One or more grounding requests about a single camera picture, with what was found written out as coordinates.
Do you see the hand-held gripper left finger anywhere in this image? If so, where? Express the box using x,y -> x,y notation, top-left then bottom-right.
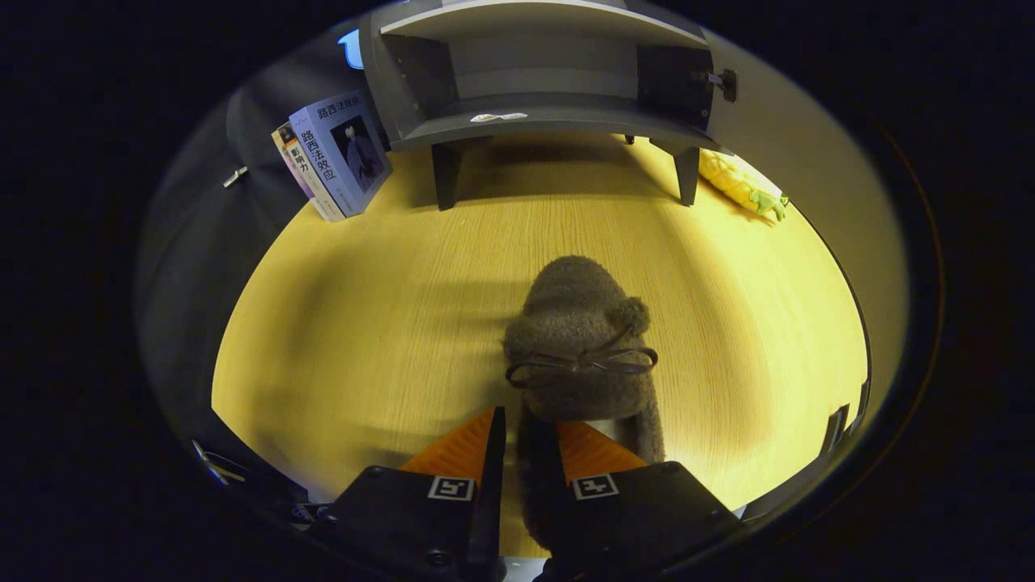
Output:
311,406 -> 508,582

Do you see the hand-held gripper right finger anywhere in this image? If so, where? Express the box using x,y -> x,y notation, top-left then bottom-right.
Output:
530,416 -> 743,582

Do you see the brown fuzzy shoe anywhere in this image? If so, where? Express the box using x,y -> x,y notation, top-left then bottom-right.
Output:
503,255 -> 668,555

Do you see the dark grey shoe cabinet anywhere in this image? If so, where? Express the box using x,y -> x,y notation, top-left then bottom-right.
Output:
360,0 -> 741,211

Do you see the yellow plush toy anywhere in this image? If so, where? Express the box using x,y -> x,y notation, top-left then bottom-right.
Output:
698,148 -> 790,223

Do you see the blue grey book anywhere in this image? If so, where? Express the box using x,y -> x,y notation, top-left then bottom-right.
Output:
289,89 -> 395,217

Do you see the black backdrop cloth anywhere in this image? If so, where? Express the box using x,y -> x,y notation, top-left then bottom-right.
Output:
137,16 -> 389,518

